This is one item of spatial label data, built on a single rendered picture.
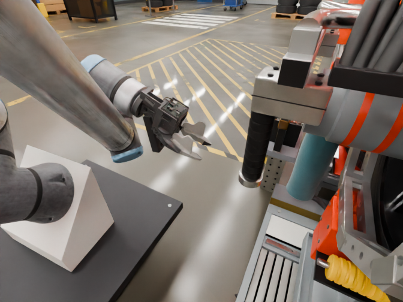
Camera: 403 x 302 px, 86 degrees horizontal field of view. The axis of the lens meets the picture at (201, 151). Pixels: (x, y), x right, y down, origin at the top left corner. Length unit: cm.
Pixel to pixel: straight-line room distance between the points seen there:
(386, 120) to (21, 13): 49
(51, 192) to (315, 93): 69
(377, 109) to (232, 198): 104
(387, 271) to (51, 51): 49
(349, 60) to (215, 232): 107
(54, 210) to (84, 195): 8
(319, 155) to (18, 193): 78
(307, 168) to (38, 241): 86
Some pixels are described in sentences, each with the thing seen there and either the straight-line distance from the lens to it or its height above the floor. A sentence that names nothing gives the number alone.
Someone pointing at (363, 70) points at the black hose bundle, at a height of 98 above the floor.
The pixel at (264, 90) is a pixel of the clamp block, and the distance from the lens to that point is 30.
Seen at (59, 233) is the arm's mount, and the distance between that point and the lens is 84.
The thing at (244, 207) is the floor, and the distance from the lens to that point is 133.
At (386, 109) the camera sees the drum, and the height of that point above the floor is 89.
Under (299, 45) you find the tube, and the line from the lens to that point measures 28.
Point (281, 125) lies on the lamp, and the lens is 92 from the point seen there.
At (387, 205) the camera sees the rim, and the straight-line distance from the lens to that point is 70.
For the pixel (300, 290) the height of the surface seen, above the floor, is 15.
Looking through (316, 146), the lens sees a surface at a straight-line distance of 65.
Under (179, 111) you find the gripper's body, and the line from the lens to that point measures 53.
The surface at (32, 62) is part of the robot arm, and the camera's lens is 32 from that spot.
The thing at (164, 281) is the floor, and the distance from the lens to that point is 113.
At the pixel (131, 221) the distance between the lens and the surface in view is 93.
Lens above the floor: 105
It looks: 39 degrees down
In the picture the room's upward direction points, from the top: straight up
